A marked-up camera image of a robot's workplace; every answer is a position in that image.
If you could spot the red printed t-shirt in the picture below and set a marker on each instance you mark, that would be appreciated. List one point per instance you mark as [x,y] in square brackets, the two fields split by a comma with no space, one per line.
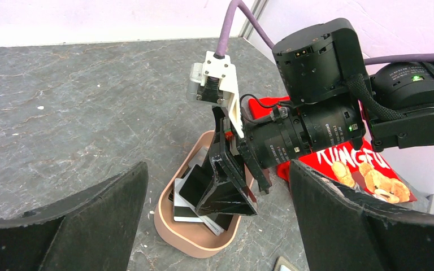
[362,169]

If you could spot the grey card holder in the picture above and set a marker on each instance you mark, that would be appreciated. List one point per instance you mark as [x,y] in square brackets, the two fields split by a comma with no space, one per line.
[282,264]

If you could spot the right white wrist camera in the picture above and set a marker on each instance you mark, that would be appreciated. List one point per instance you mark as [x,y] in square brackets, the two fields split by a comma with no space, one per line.
[214,82]

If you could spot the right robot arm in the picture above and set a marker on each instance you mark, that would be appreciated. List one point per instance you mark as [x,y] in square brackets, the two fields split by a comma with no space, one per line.
[335,96]

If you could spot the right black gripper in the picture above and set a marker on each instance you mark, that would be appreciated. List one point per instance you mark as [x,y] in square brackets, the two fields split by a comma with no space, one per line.
[226,190]

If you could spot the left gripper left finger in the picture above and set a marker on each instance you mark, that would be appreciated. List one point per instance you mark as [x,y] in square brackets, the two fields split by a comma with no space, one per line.
[93,229]

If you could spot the grey credit card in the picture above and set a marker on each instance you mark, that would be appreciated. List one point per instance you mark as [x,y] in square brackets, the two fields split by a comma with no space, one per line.
[182,210]

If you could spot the pink oval tray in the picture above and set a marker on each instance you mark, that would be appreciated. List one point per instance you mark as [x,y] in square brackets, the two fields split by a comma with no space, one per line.
[191,238]

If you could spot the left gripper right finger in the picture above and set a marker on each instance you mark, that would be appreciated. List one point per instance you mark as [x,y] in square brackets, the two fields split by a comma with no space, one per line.
[343,229]

